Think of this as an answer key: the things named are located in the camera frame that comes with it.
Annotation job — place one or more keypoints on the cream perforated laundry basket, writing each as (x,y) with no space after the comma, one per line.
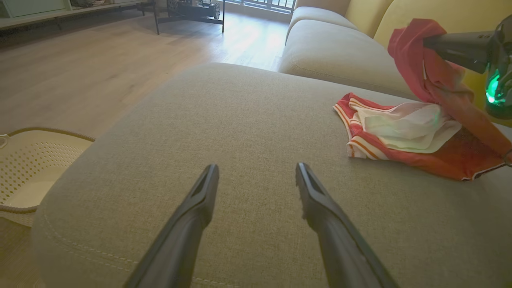
(36,168)

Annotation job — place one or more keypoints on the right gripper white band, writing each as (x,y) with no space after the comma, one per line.
(502,80)

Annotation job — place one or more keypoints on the red shorts with crest logo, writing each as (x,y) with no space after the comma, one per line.
(452,160)

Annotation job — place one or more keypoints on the fabric sofa seat cushion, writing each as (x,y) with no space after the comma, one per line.
(340,56)
(316,15)

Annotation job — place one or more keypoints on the large yellow sofa back cushion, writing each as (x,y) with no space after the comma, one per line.
(460,14)

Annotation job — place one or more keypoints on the window railing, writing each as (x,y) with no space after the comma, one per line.
(264,4)

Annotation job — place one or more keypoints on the low white shelf cabinet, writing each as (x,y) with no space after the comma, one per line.
(36,10)

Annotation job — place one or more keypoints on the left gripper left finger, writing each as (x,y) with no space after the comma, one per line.
(184,240)

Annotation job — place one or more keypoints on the small yellow sofa back cushion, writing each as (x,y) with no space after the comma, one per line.
(368,16)

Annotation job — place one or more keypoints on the black metal frame table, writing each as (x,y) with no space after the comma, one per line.
(192,10)

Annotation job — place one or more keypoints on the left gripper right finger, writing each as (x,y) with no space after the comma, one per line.
(340,248)

